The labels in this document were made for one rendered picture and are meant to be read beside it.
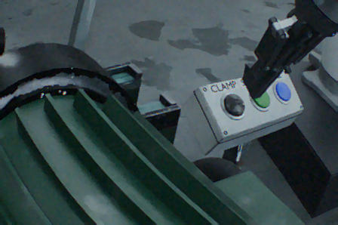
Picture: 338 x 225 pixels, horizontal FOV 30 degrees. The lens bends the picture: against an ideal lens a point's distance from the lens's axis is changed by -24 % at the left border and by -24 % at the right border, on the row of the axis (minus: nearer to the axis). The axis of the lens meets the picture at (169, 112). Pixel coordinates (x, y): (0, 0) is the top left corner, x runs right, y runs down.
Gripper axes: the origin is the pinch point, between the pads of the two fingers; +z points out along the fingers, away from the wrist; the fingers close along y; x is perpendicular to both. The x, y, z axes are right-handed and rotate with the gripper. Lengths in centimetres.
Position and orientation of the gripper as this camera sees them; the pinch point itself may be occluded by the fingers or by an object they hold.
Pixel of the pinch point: (262, 74)
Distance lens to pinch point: 90.1
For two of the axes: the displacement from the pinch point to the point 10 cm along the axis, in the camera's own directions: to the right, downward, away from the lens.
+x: 4.1, 8.6, -2.9
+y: -8.1, 2.0, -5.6
